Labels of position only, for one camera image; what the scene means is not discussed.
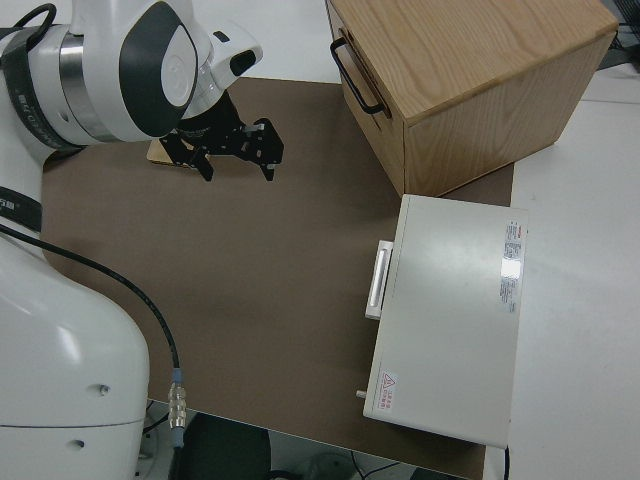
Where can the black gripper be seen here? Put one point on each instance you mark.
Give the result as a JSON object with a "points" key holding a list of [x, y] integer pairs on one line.
{"points": [[207, 130]]}

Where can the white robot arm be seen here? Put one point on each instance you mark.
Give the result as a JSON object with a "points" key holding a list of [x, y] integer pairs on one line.
{"points": [[75, 320]]}

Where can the light wooden rack base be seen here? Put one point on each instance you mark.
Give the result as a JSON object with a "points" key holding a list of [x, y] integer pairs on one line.
{"points": [[156, 153]]}

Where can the brown table mat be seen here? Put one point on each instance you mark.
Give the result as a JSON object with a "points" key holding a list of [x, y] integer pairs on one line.
{"points": [[260, 260]]}

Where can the wooden drawer cabinet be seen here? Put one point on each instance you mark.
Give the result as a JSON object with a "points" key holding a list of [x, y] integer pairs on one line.
{"points": [[475, 75]]}

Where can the white microwave oven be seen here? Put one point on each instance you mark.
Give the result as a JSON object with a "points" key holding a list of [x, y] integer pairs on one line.
{"points": [[450, 320]]}

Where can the black object under table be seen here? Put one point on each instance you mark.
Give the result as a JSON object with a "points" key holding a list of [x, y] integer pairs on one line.
{"points": [[225, 447]]}

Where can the dark equipment behind cabinet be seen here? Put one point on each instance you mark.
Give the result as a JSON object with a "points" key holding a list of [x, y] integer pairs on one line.
{"points": [[625, 35]]}

